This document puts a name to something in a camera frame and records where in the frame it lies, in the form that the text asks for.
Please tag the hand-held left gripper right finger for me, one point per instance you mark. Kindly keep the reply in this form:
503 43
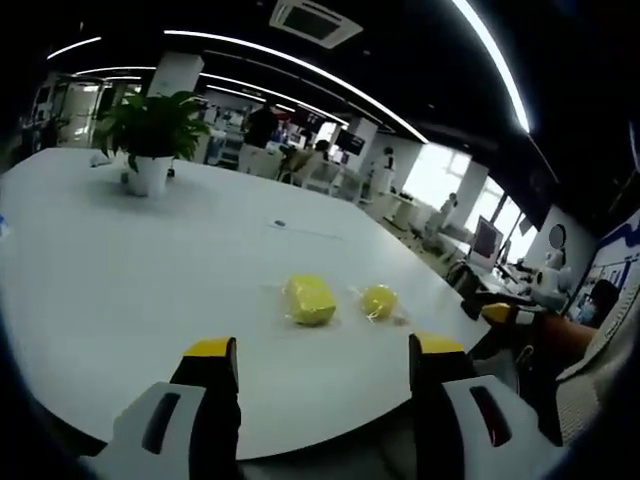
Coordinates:
465 450

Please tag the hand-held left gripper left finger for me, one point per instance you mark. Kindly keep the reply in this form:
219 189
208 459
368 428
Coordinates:
150 440

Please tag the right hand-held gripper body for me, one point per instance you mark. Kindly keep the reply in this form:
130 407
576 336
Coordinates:
526 317

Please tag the yellow round silicone block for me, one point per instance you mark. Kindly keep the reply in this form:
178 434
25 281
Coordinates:
379 301

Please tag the yellow rectangular silicone block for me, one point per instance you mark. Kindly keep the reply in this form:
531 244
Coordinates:
310 300

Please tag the small white robot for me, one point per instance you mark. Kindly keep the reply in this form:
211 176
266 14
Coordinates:
550 280

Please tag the dark office chair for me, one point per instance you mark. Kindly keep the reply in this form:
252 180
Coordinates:
462 280

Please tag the computer monitor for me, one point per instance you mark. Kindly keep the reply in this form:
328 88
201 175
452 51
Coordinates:
486 242

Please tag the white humanoid robot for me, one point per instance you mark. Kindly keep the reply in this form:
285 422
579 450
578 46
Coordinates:
385 167

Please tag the long ceiling light strip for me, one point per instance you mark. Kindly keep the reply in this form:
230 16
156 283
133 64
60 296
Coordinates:
300 62
500 60

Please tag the green potted plant white pot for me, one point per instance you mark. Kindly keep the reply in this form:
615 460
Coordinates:
150 135

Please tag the ceiling air conditioner vent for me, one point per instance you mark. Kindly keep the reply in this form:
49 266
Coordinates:
315 21

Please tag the dark wall screen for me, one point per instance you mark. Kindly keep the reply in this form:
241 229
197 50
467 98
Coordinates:
352 143

